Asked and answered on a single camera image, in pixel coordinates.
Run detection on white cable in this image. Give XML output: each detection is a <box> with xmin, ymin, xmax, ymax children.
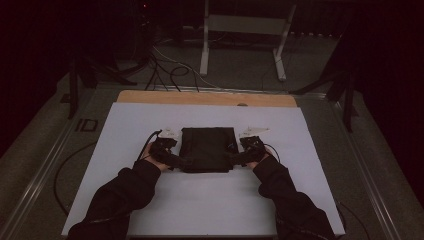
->
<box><xmin>152</xmin><ymin>45</ymin><xmax>222</xmax><ymax>90</ymax></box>

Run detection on dark equipment rack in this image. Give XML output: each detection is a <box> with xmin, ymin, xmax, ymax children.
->
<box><xmin>109</xmin><ymin>0</ymin><xmax>155</xmax><ymax>65</ymax></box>

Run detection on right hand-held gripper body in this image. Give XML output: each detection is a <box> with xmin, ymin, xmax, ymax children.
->
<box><xmin>237</xmin><ymin>126</ymin><xmax>271</xmax><ymax>166</ymax></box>

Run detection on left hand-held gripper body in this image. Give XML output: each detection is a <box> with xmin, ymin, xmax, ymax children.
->
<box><xmin>148</xmin><ymin>128</ymin><xmax>184</xmax><ymax>169</ymax></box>

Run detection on person's right hand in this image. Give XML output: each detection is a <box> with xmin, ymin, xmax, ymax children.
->
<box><xmin>247</xmin><ymin>151</ymin><xmax>275</xmax><ymax>170</ymax></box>

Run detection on black tripod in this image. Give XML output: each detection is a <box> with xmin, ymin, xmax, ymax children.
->
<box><xmin>289</xmin><ymin>62</ymin><xmax>360</xmax><ymax>133</ymax></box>
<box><xmin>59</xmin><ymin>55</ymin><xmax>138</xmax><ymax>120</ymax></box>

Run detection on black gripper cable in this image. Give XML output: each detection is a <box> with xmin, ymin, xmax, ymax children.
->
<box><xmin>264</xmin><ymin>143</ymin><xmax>282</xmax><ymax>164</ymax></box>
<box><xmin>137</xmin><ymin>129</ymin><xmax>164</xmax><ymax>162</ymax></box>

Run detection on person's left hand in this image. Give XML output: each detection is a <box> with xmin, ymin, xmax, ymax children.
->
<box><xmin>142</xmin><ymin>142</ymin><xmax>170</xmax><ymax>172</ymax></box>

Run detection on metal rail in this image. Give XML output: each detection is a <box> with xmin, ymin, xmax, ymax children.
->
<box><xmin>0</xmin><ymin>111</ymin><xmax>83</xmax><ymax>240</ymax></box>
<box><xmin>328</xmin><ymin>99</ymin><xmax>403</xmax><ymax>240</ymax></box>
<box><xmin>145</xmin><ymin>84</ymin><xmax>328</xmax><ymax>98</ymax></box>

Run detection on black shorts with blue print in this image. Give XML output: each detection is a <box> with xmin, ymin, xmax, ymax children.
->
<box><xmin>179</xmin><ymin>126</ymin><xmax>240</xmax><ymax>174</ymax></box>

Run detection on white metal stand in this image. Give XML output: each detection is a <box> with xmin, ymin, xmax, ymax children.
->
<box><xmin>198</xmin><ymin>0</ymin><xmax>298</xmax><ymax>82</ymax></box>

